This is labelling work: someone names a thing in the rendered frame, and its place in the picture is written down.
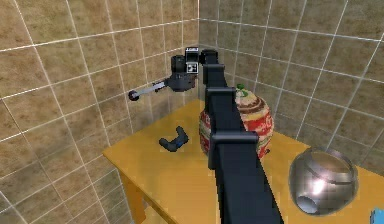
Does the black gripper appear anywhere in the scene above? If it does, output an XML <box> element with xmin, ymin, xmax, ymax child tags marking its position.
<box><xmin>128</xmin><ymin>54</ymin><xmax>198</xmax><ymax>102</ymax></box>

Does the black game controller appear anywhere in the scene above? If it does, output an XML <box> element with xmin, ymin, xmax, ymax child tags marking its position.
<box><xmin>158</xmin><ymin>125</ymin><xmax>190</xmax><ymax>153</ymax></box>

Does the yellow wooden dining table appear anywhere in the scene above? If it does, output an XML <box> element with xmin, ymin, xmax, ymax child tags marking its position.
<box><xmin>102</xmin><ymin>98</ymin><xmax>384</xmax><ymax>224</ymax></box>

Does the red round patterned vase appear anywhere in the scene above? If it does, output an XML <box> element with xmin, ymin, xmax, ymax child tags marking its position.
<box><xmin>198</xmin><ymin>83</ymin><xmax>275</xmax><ymax>161</ymax></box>

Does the round silver metal bowl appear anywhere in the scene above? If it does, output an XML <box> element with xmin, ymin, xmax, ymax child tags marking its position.
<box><xmin>288</xmin><ymin>147</ymin><xmax>360</xmax><ymax>216</ymax></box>

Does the blue object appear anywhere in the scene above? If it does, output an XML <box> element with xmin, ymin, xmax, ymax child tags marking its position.
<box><xmin>370</xmin><ymin>207</ymin><xmax>384</xmax><ymax>224</ymax></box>

